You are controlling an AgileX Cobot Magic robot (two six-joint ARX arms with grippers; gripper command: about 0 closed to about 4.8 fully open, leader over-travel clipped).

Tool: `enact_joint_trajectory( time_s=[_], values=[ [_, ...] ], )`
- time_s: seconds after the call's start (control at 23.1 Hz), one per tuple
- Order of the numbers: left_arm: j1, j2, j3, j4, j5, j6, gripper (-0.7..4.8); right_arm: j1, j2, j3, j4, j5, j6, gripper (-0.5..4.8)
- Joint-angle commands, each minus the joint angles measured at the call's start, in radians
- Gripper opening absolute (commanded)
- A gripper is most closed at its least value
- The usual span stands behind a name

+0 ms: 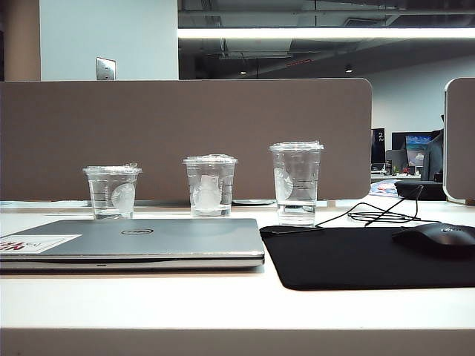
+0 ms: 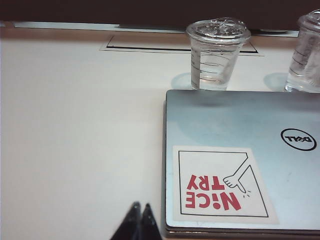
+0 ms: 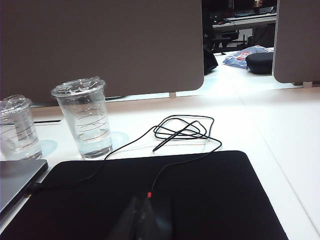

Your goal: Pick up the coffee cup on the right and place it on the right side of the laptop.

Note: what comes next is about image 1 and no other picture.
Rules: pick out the person in dark jacket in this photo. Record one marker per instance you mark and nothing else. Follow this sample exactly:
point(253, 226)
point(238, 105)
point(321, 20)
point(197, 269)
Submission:
point(434, 159)

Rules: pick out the background computer monitor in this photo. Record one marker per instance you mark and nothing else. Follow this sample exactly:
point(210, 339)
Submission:
point(417, 148)

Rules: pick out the colourful printed paper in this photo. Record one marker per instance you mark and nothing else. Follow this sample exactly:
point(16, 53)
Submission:
point(382, 188)

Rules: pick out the brown desk partition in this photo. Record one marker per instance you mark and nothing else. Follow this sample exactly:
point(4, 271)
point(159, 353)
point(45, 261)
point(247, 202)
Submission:
point(185, 122)
point(464, 141)

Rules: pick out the grey partition foot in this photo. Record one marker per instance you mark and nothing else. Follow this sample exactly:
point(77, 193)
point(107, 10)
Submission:
point(256, 202)

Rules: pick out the tall clear plastic cup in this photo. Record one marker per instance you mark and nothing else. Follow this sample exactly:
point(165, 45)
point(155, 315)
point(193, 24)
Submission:
point(297, 178)

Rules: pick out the black round pouch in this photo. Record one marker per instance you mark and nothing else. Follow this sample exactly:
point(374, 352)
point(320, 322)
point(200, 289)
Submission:
point(412, 189)

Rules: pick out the metal wall plate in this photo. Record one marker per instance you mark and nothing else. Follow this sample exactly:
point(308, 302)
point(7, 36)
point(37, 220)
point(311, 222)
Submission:
point(105, 68)

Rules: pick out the white ceiling light strip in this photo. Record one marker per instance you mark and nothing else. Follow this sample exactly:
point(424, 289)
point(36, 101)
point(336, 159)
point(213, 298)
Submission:
point(315, 33)

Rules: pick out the short clear plastic cup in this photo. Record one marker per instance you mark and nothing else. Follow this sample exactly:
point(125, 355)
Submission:
point(209, 185)
point(111, 193)

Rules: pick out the black computer mouse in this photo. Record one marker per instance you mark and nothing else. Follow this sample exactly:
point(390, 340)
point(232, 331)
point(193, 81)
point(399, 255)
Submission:
point(438, 235)

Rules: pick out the black mouse pad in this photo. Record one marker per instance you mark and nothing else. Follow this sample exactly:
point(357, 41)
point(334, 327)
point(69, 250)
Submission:
point(352, 259)

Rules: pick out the white and red sticker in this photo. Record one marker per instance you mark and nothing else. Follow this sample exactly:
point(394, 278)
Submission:
point(37, 243)

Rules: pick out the grey Dell laptop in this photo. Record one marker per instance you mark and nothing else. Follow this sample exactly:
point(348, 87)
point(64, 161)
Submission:
point(167, 244)

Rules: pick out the black sign with number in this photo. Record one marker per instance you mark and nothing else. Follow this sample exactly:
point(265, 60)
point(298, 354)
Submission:
point(378, 144)

